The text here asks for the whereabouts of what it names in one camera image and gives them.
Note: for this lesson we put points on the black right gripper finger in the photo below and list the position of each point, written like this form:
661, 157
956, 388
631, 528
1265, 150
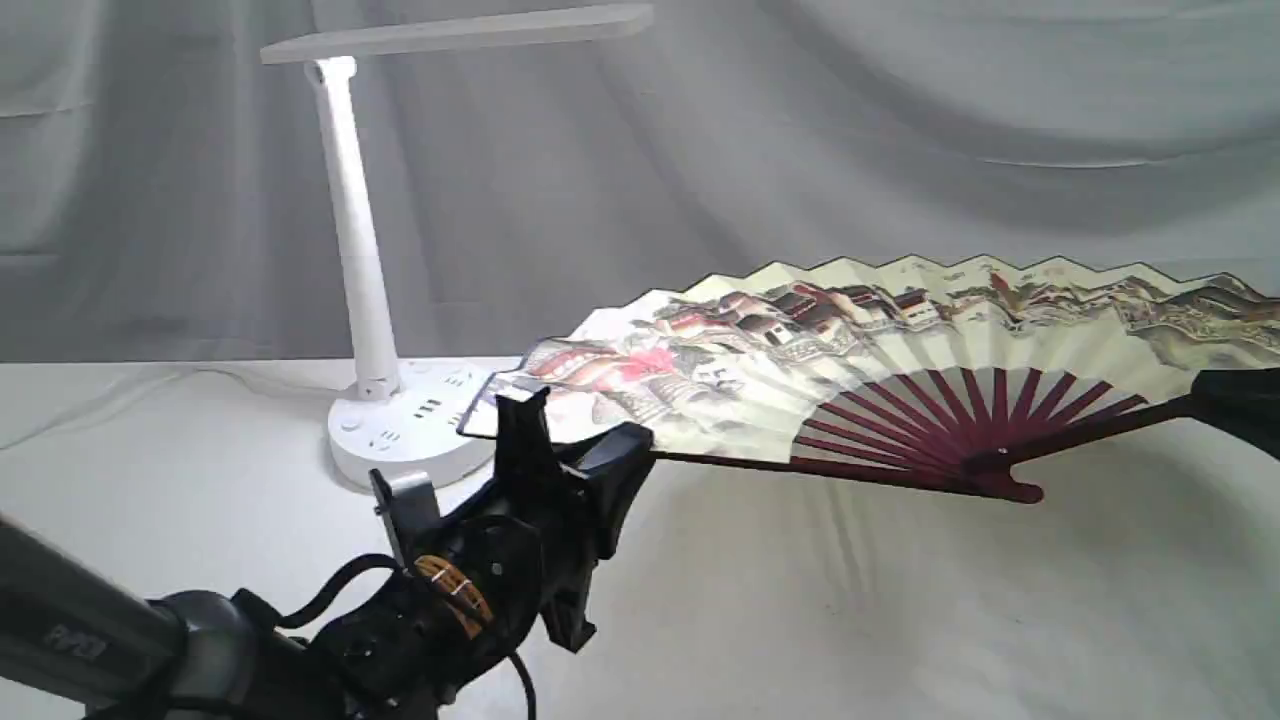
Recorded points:
1242, 403

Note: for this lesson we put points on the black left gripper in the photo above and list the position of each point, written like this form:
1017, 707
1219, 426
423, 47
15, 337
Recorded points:
523, 550

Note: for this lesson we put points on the painted paper folding fan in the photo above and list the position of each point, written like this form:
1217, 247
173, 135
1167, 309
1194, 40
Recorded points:
913, 373

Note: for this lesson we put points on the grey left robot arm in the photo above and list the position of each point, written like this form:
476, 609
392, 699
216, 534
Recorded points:
389, 636

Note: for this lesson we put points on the white desk lamp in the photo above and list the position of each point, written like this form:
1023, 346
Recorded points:
400, 417

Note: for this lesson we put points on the grey backdrop cloth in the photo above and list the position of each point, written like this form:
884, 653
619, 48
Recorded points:
164, 192

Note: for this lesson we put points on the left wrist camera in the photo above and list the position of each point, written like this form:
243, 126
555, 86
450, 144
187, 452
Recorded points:
409, 509

